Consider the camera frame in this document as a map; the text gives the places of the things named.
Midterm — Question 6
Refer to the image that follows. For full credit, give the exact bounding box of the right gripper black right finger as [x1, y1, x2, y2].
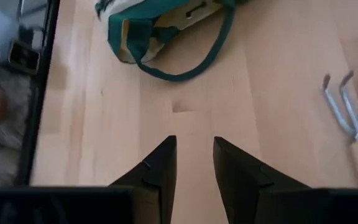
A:
[213, 136, 310, 224]

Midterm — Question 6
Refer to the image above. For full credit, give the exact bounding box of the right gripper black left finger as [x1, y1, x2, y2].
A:
[109, 135, 178, 224]

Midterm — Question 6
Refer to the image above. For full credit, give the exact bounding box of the cream and green gardening bag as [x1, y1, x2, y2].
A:
[94, 0, 250, 83]

